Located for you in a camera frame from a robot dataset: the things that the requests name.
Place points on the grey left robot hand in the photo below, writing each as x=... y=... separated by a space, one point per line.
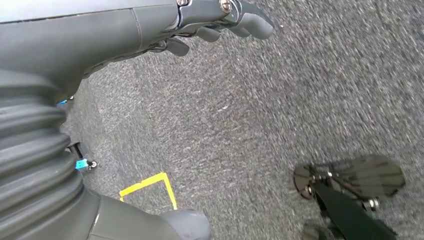
x=99 y=33

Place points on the blue metal shelf rack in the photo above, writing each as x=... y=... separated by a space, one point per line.
x=80 y=164

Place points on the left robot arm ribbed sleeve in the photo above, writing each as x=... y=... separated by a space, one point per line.
x=33 y=149

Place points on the black robot foot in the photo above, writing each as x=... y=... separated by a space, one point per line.
x=348 y=212

